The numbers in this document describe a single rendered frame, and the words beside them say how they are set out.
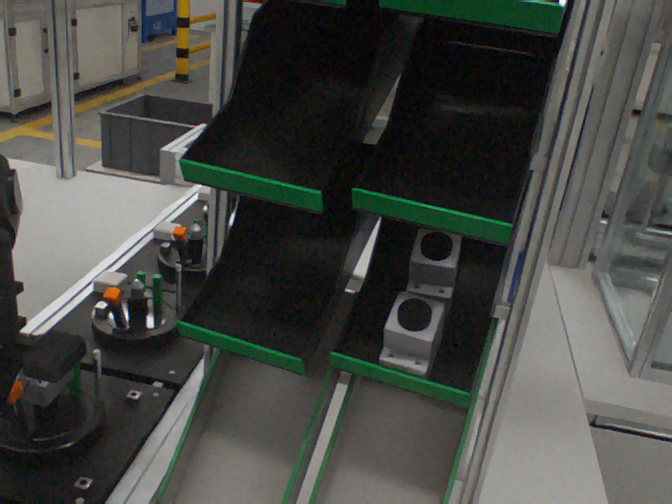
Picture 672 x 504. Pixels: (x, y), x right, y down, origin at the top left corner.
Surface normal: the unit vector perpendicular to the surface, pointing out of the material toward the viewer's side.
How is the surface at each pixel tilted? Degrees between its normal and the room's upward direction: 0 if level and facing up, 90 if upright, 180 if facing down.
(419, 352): 115
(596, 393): 0
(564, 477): 0
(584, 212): 90
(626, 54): 90
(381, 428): 45
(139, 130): 90
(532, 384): 0
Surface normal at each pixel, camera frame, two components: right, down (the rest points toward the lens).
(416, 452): -0.18, -0.38
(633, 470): -0.19, 0.40
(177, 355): 0.11, -0.90
